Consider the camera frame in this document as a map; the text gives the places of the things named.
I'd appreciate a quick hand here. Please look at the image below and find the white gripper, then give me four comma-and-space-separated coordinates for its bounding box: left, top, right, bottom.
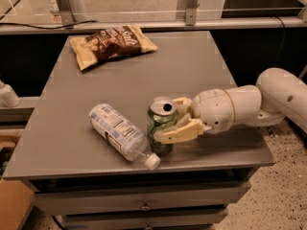
154, 89, 235, 144

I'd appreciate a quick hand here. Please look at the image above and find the green soda can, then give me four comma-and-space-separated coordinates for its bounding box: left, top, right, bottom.
147, 97, 178, 155

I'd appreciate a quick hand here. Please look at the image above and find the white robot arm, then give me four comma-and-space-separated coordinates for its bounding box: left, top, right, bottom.
153, 68, 307, 144

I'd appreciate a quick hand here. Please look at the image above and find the clear plastic water bottle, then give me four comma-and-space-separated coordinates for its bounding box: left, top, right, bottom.
89, 103, 160, 170

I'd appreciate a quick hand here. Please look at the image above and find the brown chip bag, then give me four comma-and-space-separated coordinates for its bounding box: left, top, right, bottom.
69, 24, 157, 71

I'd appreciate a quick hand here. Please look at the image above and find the grey drawer cabinet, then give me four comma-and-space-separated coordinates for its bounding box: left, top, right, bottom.
2, 31, 276, 230

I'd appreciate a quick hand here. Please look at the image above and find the white pipe at left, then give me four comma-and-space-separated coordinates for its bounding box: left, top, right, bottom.
0, 80, 21, 107

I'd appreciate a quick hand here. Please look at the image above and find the cardboard box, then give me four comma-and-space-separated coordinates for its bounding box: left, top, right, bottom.
0, 135, 33, 230

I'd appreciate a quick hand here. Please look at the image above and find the metal bracket centre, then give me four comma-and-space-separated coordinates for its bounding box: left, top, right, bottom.
176, 0, 200, 26

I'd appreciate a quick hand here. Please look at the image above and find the metal bracket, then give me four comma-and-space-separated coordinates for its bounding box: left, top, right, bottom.
56, 0, 74, 26
176, 0, 200, 26

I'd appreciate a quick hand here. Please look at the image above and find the metal bracket left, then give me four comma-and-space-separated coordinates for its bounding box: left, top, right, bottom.
56, 0, 74, 26

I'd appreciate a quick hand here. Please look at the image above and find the black cable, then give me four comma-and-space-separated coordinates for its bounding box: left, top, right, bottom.
0, 19, 98, 30

